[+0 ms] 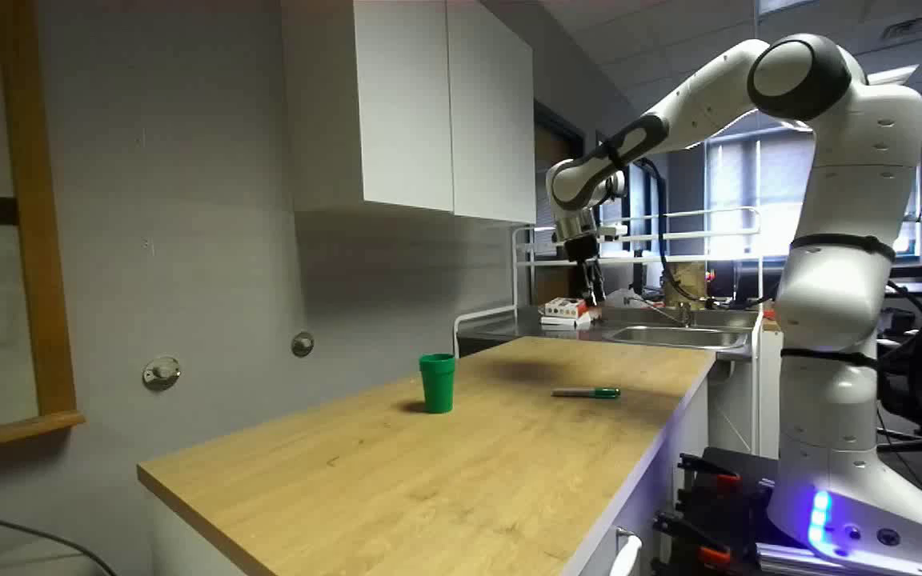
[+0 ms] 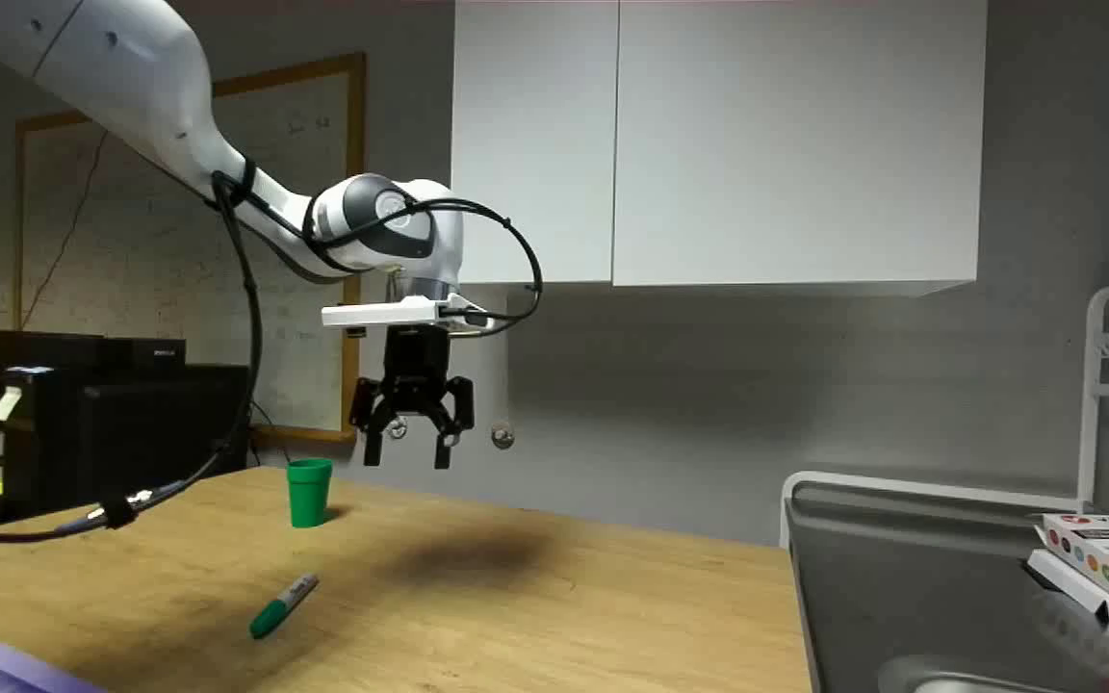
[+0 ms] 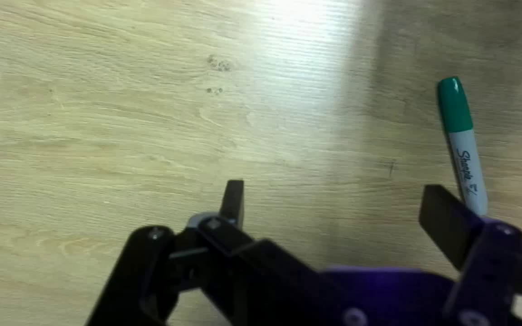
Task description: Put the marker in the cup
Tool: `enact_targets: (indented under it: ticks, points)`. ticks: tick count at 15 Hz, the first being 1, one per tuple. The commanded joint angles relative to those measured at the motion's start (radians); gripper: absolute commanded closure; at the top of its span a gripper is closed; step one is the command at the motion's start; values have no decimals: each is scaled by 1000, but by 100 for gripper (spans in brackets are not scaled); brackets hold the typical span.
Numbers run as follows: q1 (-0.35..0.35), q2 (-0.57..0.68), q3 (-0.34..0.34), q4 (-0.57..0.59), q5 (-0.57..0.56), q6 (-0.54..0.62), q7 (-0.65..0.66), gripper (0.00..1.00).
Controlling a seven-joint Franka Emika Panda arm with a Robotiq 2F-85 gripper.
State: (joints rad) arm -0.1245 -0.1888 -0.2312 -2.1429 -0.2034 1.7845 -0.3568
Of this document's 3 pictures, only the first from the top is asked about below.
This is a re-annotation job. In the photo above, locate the white wall cabinet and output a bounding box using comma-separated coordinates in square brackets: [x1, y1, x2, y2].
[280, 0, 539, 226]

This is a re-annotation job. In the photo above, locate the green capped marker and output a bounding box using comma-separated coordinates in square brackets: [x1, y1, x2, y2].
[552, 385, 623, 402]

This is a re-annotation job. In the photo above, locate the stainless steel sink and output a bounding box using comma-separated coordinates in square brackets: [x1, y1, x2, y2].
[586, 316, 755, 353]

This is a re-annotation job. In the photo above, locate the black floor cable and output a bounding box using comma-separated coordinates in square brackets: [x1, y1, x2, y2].
[0, 504, 121, 576]

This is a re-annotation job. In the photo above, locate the red white cardboard box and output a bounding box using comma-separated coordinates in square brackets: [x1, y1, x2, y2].
[539, 295, 601, 332]

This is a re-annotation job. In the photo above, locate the wooden framed whiteboard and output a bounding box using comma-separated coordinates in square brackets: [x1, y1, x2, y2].
[0, 0, 88, 460]

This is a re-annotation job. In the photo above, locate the black orange clamp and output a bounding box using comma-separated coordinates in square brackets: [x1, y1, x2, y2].
[675, 450, 749, 495]
[650, 511, 743, 571]

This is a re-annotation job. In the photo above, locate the white tubular dish rack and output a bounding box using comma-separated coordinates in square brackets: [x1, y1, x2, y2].
[450, 206, 782, 363]

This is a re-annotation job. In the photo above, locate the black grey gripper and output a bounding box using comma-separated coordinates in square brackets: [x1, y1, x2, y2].
[557, 215, 604, 267]

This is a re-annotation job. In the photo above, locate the green plastic cup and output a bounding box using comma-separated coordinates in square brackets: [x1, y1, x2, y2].
[415, 353, 460, 417]

